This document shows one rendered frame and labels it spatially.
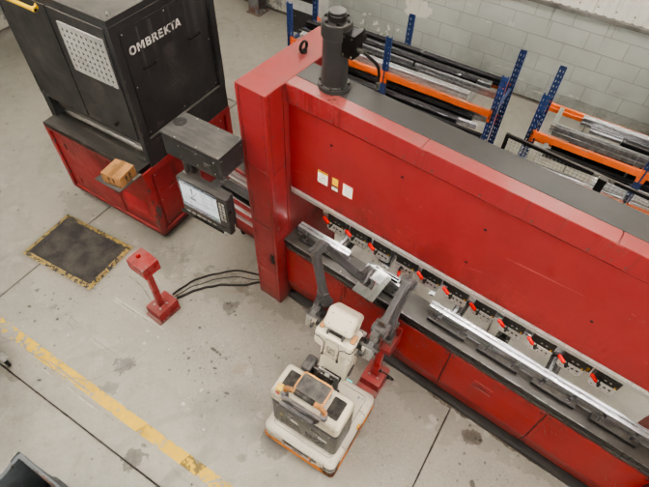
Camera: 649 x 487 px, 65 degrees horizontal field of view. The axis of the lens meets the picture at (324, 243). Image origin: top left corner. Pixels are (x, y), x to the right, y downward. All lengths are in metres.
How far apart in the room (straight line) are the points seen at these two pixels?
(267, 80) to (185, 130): 0.65
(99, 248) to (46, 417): 1.70
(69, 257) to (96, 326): 0.89
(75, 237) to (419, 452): 3.90
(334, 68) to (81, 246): 3.51
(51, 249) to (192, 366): 2.01
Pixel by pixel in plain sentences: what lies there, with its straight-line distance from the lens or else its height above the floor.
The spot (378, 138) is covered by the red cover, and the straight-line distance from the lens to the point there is 2.98.
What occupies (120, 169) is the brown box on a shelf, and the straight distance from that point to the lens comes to 4.66.
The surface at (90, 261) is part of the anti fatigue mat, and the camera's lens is 5.53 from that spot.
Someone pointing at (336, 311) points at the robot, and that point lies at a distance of 3.19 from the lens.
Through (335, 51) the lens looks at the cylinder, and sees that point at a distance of 3.01.
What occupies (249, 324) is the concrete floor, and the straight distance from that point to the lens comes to 4.76.
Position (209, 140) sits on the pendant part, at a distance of 3.42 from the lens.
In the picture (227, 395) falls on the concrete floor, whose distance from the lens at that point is 4.49.
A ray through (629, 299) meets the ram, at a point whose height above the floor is 1.99.
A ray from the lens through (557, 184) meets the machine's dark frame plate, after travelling 2.88.
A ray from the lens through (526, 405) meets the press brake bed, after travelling 3.94.
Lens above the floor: 4.12
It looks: 52 degrees down
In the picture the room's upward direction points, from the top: 3 degrees clockwise
